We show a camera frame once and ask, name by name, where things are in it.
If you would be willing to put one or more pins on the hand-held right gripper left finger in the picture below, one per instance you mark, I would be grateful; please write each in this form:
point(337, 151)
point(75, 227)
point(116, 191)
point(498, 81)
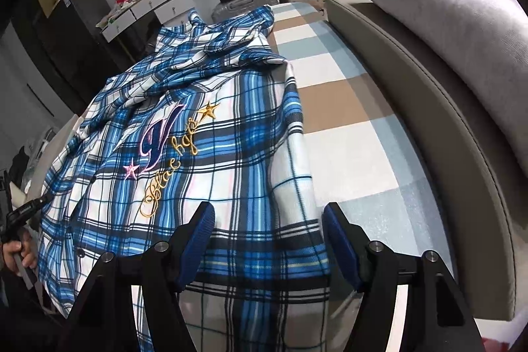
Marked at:
point(198, 240)

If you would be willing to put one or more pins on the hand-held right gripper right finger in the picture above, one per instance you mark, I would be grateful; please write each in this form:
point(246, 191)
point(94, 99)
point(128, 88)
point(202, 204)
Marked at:
point(342, 249)

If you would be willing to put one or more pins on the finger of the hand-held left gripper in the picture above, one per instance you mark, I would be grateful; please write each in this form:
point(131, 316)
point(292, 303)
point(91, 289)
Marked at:
point(39, 203)

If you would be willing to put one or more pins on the blue plaid shirt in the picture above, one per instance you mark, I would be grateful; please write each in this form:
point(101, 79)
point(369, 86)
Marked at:
point(231, 154)

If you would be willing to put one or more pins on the person's left forearm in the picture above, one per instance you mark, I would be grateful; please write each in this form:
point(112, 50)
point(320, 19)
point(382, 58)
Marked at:
point(20, 315)

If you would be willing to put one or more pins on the person's left hand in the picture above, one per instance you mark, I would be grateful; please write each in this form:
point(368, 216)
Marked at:
point(24, 253)

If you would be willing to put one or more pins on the checkered blanket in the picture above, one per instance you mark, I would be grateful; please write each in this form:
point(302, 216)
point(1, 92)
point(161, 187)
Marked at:
point(350, 96)

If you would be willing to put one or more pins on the black cabinet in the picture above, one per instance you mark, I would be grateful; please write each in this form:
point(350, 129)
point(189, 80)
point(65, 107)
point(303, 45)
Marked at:
point(62, 42)

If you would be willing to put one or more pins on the grey upholstered headboard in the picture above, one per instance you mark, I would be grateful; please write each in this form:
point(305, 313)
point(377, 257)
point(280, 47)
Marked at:
point(453, 108)

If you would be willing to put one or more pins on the white desk with drawers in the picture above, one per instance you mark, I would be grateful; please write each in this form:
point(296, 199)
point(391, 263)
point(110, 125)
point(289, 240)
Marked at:
point(140, 7)

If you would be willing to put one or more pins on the silver suitcase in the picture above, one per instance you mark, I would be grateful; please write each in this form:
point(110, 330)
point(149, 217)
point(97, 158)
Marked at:
point(243, 7)

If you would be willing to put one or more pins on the white pillow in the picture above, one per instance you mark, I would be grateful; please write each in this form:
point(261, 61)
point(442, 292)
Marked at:
point(453, 14)

